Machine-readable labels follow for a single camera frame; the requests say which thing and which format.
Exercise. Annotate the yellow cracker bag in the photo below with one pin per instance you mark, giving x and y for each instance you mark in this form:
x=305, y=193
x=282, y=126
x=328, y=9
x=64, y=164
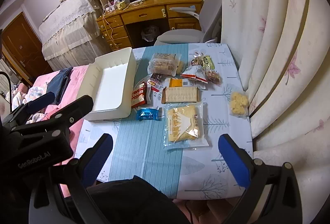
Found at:
x=238, y=104

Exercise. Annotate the orange white snack packet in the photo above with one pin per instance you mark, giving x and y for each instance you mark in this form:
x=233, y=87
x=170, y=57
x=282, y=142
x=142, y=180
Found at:
x=186, y=83

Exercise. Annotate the pink bedding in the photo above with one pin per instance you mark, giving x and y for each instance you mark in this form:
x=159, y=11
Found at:
x=29, y=149

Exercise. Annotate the white floral curtain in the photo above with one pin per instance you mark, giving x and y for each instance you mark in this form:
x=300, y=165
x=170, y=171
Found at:
x=281, y=50

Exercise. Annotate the wooden desk with drawers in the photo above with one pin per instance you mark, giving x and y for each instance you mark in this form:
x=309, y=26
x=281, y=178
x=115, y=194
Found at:
x=123, y=28

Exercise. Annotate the green snack packet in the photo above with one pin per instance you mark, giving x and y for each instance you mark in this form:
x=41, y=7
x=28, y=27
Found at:
x=208, y=63

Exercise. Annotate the dark blue clothing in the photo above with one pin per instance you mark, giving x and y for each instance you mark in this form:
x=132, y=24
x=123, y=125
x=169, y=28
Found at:
x=58, y=84

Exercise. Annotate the red white cookies packet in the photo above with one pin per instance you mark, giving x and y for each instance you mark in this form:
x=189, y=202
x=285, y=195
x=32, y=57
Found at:
x=141, y=95

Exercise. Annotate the grey office chair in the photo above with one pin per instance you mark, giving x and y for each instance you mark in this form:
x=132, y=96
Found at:
x=208, y=19

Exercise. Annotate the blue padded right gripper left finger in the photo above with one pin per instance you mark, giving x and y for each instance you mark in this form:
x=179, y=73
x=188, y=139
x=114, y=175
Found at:
x=79, y=174

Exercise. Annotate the teal and white tablecloth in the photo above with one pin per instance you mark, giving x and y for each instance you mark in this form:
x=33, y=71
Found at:
x=179, y=165

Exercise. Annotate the white red snack bag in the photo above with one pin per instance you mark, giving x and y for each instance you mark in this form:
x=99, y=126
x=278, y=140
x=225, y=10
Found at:
x=195, y=72

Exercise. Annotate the blue foil snack packet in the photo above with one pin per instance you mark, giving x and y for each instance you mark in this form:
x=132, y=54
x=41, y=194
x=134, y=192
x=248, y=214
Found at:
x=148, y=114

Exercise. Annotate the white plastic storage bin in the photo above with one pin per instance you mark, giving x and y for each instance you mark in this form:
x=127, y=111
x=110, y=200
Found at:
x=109, y=82

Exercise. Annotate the clear bread roll package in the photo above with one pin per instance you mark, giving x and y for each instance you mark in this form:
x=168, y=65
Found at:
x=165, y=64

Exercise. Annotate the clear nut candy packet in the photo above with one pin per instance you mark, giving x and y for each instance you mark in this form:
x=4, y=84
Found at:
x=213, y=76

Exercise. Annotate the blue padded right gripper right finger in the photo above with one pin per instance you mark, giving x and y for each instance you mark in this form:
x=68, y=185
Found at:
x=283, y=203

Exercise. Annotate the lace covered cabinet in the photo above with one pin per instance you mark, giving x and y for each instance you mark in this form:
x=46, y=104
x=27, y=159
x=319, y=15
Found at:
x=71, y=36

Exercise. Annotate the large yellow cake package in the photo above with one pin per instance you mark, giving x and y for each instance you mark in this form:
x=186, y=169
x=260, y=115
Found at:
x=184, y=126

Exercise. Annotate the brown wooden door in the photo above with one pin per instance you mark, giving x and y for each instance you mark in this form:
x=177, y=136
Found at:
x=24, y=47

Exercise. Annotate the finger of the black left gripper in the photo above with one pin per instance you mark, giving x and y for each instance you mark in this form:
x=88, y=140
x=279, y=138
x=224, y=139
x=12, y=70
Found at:
x=63, y=118
x=22, y=113

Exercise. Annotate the tan wafer biscuit pack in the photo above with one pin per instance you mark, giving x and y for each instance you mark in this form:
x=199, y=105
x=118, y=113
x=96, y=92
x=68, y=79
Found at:
x=180, y=95

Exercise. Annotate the red brownie snack packet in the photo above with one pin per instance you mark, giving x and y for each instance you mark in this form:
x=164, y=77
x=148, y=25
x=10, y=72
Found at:
x=157, y=82

